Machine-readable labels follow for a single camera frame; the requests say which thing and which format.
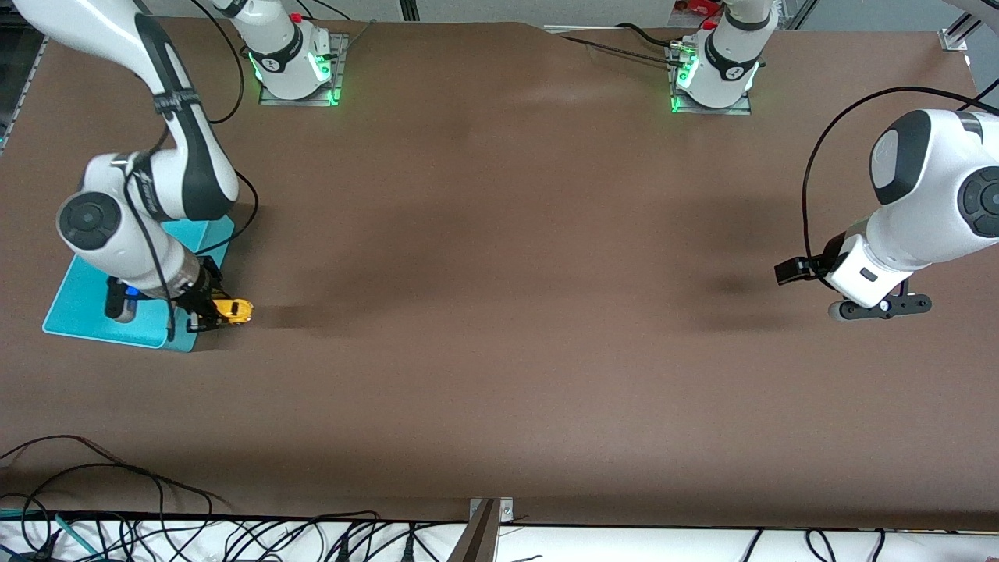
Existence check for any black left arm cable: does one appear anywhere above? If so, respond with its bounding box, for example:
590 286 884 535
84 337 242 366
802 86 999 270

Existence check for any turquoise plastic bin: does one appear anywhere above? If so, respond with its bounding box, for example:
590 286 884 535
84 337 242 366
42 217 235 353

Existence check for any black corrugated hose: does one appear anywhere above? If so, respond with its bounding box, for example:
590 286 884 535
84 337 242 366
559 34 681 68

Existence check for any brown table cover mat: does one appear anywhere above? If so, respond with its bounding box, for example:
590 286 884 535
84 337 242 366
0 16 999 532

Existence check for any gray metal post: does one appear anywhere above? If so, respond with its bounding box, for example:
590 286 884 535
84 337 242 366
446 500 500 562

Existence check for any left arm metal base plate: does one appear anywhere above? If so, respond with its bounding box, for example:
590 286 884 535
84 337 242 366
667 41 755 116

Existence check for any yellow beetle toy car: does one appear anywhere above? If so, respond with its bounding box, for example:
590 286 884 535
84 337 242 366
209 297 254 327

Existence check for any long thin black cable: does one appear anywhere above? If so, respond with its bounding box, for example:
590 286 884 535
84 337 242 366
0 435 231 516

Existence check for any black looping cable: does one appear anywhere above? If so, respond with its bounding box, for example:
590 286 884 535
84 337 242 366
191 0 245 124

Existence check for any thin gray cable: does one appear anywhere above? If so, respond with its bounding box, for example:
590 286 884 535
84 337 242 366
340 19 378 59

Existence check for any silver metal bracket plate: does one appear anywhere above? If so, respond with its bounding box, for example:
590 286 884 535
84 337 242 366
469 497 514 524

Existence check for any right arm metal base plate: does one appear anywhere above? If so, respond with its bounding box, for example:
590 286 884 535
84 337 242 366
258 33 349 107

